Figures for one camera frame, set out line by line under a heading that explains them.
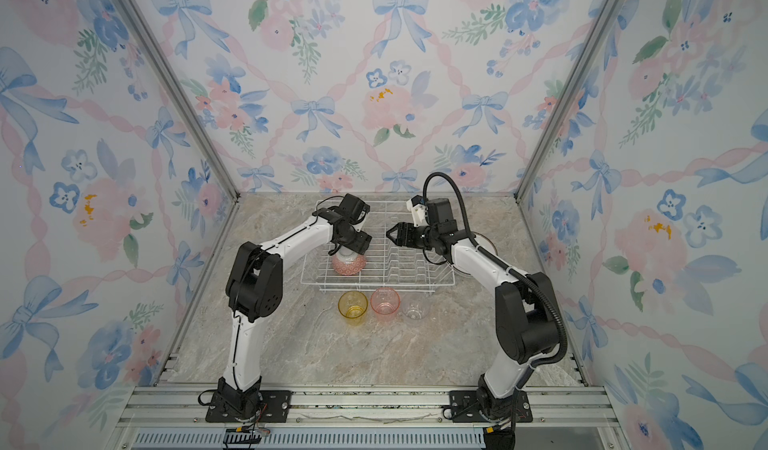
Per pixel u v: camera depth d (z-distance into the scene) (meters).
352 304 0.90
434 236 0.70
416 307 0.89
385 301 0.92
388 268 0.95
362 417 0.73
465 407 0.73
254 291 0.55
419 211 0.82
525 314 0.47
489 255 0.56
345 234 0.78
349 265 0.93
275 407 0.74
